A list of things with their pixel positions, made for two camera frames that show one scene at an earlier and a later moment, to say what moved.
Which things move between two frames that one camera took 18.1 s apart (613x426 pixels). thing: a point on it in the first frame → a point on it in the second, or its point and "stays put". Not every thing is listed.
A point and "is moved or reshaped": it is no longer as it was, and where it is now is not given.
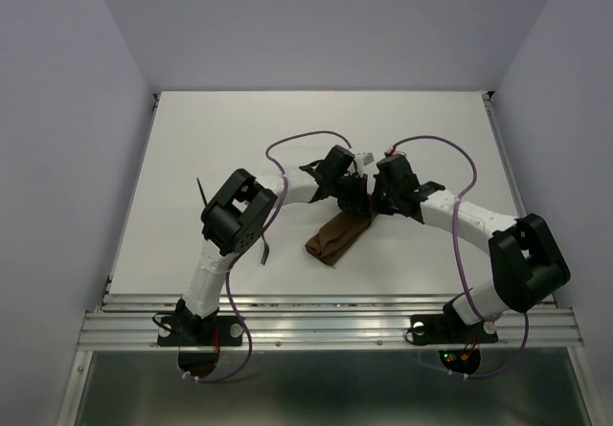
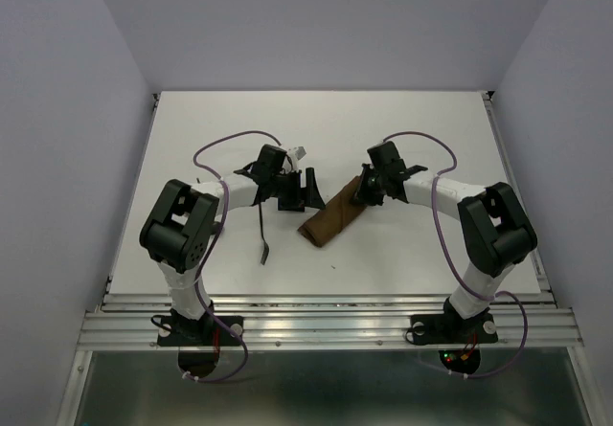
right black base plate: x=450 y=329 stays put
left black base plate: x=194 y=331 stays put
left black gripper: x=358 y=202 → x=297 y=201
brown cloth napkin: x=336 y=236 is moved or reshaped
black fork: x=265 y=253 stays put
